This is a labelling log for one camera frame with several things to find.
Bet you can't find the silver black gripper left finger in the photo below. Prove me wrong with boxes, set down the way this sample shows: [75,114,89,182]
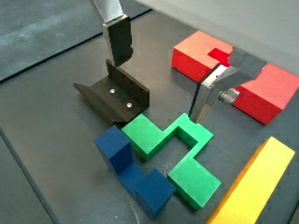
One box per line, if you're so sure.
[89,0,133,67]

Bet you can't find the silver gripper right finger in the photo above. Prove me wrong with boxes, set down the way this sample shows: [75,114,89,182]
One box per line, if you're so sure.
[189,48,267,123]

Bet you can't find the blue U-shaped block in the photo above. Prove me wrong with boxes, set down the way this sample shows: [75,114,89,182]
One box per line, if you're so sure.
[95,126,175,219]

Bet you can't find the red puzzle base board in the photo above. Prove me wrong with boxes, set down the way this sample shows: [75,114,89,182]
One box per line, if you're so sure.
[172,31,299,124]

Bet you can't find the green zigzag block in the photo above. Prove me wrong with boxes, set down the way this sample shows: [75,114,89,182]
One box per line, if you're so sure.
[121,114,220,210]

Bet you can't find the yellow long bar block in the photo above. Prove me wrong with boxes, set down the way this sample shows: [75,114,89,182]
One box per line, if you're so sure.
[207,136,295,224]

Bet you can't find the black bracket holder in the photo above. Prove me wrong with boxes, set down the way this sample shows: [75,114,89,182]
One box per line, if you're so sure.
[73,59,149,127]

